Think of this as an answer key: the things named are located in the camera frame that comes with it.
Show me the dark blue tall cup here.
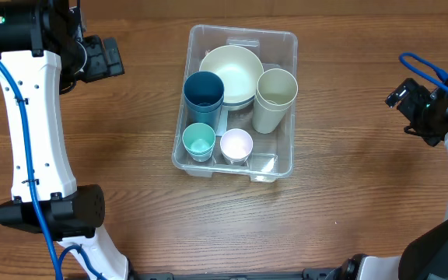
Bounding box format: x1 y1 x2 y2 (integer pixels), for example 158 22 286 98
187 103 222 130
183 72 224 113

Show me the small green cup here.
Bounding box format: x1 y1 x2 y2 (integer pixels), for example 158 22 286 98
182 123 216 155

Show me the large cream bowl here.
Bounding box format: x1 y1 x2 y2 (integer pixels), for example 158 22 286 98
199 45 264 103

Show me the dark blue bowl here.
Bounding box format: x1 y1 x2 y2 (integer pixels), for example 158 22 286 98
222 96 254 111

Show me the cream tall cup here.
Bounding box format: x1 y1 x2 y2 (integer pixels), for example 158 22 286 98
252 98 291 134
256 68 299 111

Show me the small pink cup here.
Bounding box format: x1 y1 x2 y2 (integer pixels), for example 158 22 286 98
220 128 254 159

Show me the small light blue cup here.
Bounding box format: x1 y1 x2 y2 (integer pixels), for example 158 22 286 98
187 148 213 163

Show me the small grey cup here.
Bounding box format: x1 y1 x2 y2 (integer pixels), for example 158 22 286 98
223 154 249 166

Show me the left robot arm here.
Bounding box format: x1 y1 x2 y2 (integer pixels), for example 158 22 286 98
0 1 135 279

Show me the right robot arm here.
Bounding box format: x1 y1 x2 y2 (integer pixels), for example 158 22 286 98
330 52 448 280

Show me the white label in bin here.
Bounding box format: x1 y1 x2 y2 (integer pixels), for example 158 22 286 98
215 108 229 137

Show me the clear plastic storage bin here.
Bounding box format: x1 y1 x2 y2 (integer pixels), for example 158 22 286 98
172 25 298 182

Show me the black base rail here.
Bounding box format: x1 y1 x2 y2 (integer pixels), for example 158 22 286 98
128 254 366 280

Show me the left blue cable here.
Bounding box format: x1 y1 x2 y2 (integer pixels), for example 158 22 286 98
0 37 108 280

